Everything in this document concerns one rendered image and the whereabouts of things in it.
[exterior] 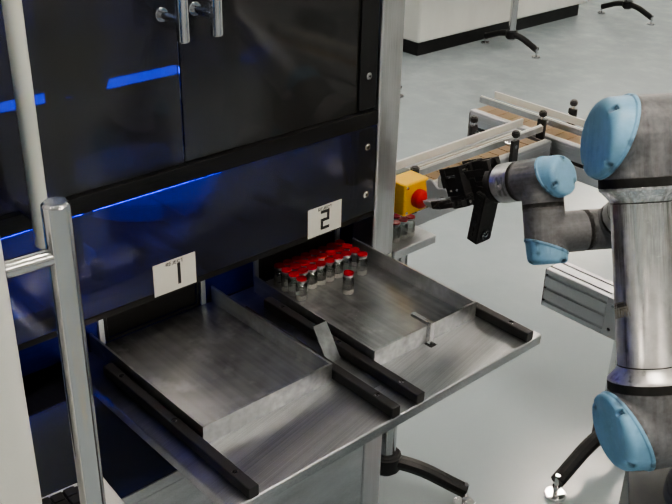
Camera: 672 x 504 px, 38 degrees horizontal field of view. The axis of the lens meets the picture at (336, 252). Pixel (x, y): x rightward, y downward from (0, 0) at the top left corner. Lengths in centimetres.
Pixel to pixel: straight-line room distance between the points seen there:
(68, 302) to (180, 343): 87
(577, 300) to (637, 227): 131
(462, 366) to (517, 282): 212
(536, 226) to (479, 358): 26
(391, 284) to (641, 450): 68
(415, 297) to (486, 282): 191
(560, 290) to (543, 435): 50
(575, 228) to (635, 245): 36
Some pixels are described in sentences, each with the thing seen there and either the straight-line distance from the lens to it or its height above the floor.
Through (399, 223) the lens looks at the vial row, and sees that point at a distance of 206.
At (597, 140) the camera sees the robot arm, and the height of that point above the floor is 134.
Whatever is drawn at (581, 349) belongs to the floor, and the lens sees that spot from 344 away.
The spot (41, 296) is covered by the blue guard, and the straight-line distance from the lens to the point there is 155.
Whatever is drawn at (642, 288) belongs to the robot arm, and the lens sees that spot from 142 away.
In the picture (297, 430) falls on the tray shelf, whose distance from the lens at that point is 153.
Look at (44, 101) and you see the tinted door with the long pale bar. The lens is 145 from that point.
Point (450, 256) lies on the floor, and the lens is 393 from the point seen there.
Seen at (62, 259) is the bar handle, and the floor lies 143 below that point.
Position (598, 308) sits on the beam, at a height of 50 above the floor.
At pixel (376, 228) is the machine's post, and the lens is 197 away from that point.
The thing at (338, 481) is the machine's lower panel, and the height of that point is 34.
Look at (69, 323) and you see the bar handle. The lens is 89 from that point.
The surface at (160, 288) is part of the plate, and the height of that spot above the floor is 100.
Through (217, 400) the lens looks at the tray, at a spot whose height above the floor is 88.
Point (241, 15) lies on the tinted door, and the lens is 161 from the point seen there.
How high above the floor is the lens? 182
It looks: 28 degrees down
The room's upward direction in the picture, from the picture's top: 1 degrees clockwise
